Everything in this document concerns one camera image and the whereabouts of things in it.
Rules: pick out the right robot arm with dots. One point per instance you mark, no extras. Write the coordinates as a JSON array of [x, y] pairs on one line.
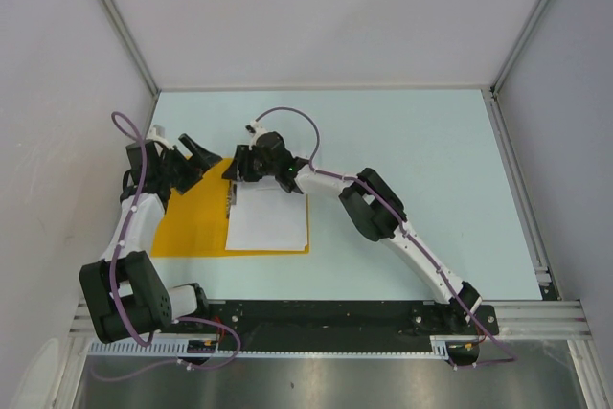
[[376, 212]]

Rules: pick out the left aluminium corner post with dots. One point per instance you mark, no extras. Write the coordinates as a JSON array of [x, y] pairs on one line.
[[117, 22]]

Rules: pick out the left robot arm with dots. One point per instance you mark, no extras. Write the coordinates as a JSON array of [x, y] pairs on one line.
[[123, 292]]

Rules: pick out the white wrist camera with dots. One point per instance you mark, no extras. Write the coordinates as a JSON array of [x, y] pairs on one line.
[[156, 134], [255, 130]]

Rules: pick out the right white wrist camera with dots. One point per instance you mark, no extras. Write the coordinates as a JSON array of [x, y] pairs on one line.
[[255, 130]]

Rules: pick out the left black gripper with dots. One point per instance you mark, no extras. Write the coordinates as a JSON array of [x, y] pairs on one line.
[[194, 167]]

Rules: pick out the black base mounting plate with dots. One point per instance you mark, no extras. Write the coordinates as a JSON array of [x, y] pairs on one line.
[[344, 326]]

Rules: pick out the aluminium corner post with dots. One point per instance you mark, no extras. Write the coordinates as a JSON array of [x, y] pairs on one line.
[[527, 31], [117, 22]]

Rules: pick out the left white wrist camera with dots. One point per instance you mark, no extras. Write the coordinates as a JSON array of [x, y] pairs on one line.
[[156, 134]]

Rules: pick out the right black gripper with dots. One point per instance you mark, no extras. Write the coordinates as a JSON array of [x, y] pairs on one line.
[[240, 165]]

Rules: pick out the aluminium frame rail front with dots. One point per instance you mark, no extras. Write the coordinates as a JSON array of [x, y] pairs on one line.
[[541, 320]]

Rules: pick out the right aluminium corner post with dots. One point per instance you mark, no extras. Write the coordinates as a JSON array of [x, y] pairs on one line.
[[527, 31]]

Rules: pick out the orange plastic folder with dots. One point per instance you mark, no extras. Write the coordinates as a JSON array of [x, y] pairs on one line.
[[195, 224]]

